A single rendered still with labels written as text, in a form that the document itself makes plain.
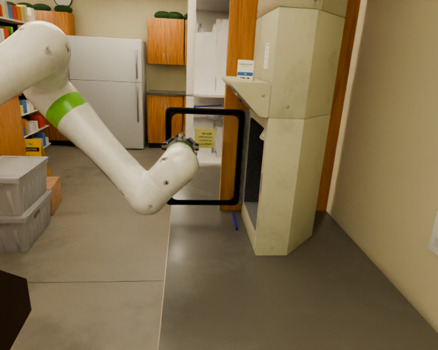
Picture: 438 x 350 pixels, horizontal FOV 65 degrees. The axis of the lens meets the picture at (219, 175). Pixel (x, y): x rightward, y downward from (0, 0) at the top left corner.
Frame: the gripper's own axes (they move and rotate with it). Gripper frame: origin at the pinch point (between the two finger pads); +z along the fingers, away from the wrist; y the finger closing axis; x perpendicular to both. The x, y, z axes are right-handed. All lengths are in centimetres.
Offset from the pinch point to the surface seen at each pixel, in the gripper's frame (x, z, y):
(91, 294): 128, 75, 60
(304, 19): -40, -27, -33
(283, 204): 14.9, -27.1, -33.7
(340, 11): -44, -16, -48
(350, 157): 7, 3, -69
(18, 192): 75, 127, 124
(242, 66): -27.1, -17.2, -18.9
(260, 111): -14.9, -27.1, -23.4
